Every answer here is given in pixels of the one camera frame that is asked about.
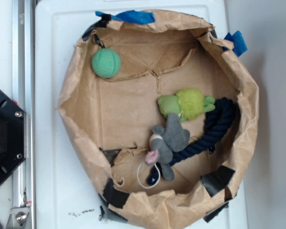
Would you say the green rubber ball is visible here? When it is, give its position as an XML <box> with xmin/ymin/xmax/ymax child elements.
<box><xmin>91</xmin><ymin>48</ymin><xmax>121</xmax><ymax>79</ymax></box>

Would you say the brown paper bag bin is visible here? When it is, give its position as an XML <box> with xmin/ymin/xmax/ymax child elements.
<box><xmin>58</xmin><ymin>10</ymin><xmax>259</xmax><ymax>229</ymax></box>

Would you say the grey plush mouse toy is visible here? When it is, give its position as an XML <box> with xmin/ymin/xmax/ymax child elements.
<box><xmin>142</xmin><ymin>113</ymin><xmax>190</xmax><ymax>181</ymax></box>

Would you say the green plush frog toy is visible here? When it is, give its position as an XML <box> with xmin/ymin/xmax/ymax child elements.
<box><xmin>157</xmin><ymin>88</ymin><xmax>215</xmax><ymax>122</ymax></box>

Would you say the white plastic tray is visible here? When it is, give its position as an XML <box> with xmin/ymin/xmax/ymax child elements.
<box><xmin>34</xmin><ymin>0</ymin><xmax>250</xmax><ymax>229</ymax></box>

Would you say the dark blue rope toy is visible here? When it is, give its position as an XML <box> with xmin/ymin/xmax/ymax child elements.
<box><xmin>146</xmin><ymin>98</ymin><xmax>237</xmax><ymax>187</ymax></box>

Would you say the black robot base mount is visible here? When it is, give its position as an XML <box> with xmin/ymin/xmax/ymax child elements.
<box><xmin>0</xmin><ymin>89</ymin><xmax>26</xmax><ymax>186</ymax></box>

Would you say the aluminium frame rail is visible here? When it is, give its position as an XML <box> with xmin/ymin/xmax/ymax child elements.
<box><xmin>7</xmin><ymin>0</ymin><xmax>38</xmax><ymax>229</ymax></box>

